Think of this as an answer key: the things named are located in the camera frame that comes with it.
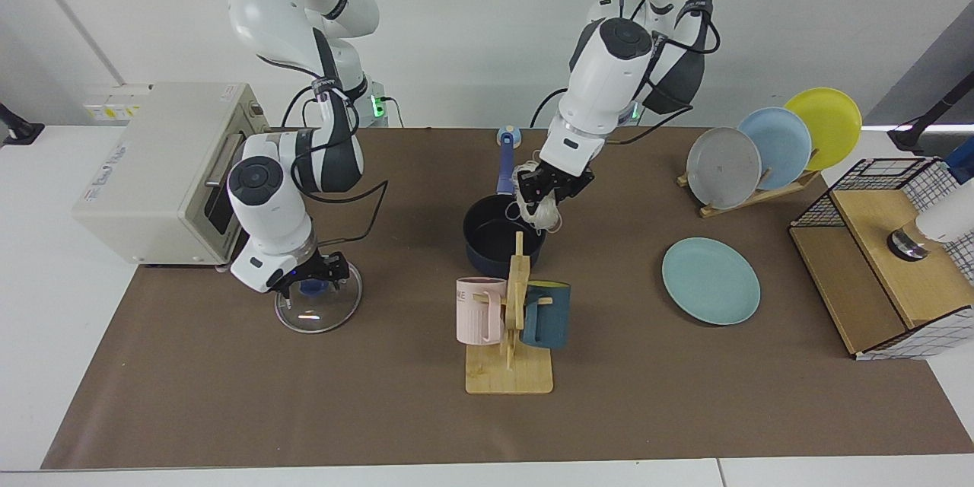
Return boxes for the wooden plate rack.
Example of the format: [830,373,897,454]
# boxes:
[676,167,821,218]

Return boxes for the wooden cup stand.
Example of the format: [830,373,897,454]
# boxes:
[465,231,555,396]

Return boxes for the wire basket with wooden floor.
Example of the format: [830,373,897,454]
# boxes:
[788,157,974,361]

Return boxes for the dark teal cup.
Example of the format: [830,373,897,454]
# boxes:
[521,282,571,351]

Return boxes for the yellow plate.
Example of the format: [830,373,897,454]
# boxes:
[784,87,863,172]

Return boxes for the white vermicelli bundle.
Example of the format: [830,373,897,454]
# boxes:
[508,160,563,236]

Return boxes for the black clamp mount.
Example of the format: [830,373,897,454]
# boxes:
[0,103,45,147]

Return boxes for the brown table cloth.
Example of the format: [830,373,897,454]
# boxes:
[40,126,974,471]

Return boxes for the pink cup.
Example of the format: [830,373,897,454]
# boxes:
[455,277,508,345]

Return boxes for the teal plate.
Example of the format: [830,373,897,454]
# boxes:
[661,237,762,326]

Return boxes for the grey plate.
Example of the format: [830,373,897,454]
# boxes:
[686,126,762,210]

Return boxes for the pale toaster oven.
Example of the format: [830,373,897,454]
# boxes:
[72,82,276,272]

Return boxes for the white wall socket strip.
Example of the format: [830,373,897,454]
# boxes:
[82,84,153,123]

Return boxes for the glass lid with blue knob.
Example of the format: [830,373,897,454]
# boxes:
[274,274,364,335]

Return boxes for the light blue plate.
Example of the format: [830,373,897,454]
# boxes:
[737,107,813,192]

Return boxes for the white cylinder with silver ring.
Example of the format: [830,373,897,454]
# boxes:
[886,194,974,262]

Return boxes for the black pot with blue handle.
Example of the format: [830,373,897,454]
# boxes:
[462,143,548,281]

